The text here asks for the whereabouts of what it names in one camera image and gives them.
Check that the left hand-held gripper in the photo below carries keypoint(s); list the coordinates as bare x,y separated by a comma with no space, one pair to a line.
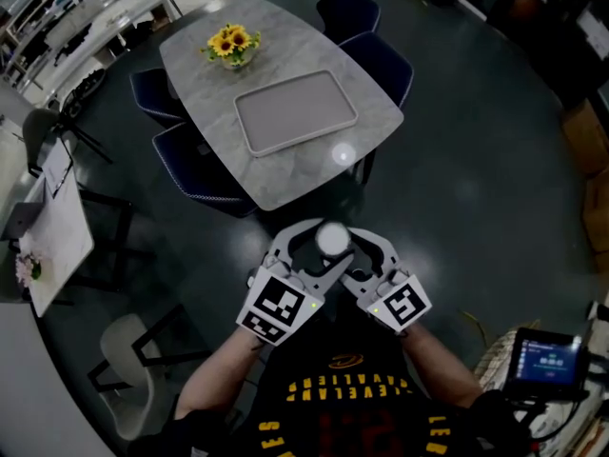
278,305

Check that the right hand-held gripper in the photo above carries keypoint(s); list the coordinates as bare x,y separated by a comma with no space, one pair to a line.
402,305

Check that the white cup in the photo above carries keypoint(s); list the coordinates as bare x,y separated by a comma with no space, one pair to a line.
333,238

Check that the grey rectangular dish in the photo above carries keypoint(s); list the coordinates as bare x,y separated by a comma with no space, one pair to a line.
295,112

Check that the person's left forearm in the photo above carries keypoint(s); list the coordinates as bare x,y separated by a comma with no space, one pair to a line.
214,379

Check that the person's right forearm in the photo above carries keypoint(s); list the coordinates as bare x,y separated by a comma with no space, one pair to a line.
438,369

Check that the person's black printed jersey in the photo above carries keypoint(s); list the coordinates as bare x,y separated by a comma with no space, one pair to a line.
342,398

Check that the dark blue upholstered chair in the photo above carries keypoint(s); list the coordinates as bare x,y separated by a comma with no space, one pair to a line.
152,95
349,10
380,67
195,169

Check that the white wicker basket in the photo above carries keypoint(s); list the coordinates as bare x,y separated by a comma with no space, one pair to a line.
492,364

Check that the black monitor with lit screen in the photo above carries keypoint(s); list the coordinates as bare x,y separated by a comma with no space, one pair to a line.
547,360

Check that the sunflower bouquet in vase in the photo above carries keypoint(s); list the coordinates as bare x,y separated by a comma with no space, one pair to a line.
232,45

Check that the brown cardboard box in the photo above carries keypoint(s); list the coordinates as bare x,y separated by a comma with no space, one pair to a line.
587,136
598,212

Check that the clipboard with white paper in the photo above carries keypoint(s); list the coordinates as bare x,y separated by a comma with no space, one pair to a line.
57,169

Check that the pink flower bunch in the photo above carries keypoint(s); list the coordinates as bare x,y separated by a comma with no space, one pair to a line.
26,267

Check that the grey laptop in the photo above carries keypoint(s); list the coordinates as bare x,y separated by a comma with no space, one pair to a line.
21,217

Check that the grey chair with black legs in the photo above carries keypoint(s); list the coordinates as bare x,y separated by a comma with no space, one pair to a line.
40,129

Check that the long white workbench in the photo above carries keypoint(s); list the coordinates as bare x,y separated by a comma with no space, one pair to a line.
102,24

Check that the white storage shelf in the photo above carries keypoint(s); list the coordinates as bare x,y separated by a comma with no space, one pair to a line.
33,22

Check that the beige chair with black frame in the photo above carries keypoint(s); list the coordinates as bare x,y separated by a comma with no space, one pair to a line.
128,374

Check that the white side table black frame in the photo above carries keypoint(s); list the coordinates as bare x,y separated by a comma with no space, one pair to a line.
57,241

